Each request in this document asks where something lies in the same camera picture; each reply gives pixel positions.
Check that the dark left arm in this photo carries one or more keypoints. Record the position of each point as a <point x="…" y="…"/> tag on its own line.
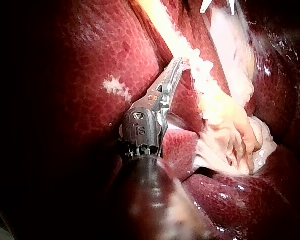
<point x="150" y="197"/>

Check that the left arm instrument jaw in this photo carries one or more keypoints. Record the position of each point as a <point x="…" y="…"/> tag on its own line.
<point x="166" y="75"/>
<point x="172" y="88"/>

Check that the left arm instrument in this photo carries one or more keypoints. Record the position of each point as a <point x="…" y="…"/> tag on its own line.
<point x="141" y="132"/>

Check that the dark red liver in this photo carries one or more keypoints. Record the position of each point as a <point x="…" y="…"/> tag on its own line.
<point x="90" y="75"/>

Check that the pale fatty tissue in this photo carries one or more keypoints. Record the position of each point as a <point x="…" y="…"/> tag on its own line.
<point x="227" y="147"/>

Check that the gallbladder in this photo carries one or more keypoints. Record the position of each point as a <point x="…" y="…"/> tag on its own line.
<point x="170" y="32"/>

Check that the white clip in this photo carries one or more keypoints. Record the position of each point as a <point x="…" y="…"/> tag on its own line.
<point x="205" y="6"/>
<point x="232" y="7"/>

